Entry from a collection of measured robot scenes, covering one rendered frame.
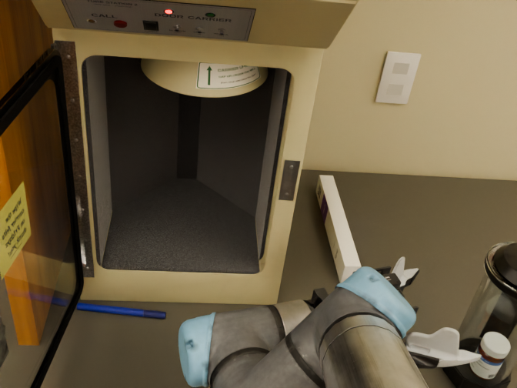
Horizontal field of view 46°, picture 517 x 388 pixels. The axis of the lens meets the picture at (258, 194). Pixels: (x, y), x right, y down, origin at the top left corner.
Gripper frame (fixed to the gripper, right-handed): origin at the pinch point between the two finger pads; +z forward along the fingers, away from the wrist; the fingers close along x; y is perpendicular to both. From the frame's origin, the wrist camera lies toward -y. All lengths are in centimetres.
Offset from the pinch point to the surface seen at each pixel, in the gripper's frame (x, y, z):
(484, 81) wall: 51, 5, 40
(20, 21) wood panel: 36, 26, -49
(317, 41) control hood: 17.3, 30.7, -17.2
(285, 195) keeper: 21.2, 5.6, -15.9
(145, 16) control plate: 20, 33, -36
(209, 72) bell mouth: 26.5, 22.7, -26.8
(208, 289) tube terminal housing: 23.9, -14.7, -25.2
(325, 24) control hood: 13.9, 34.1, -18.3
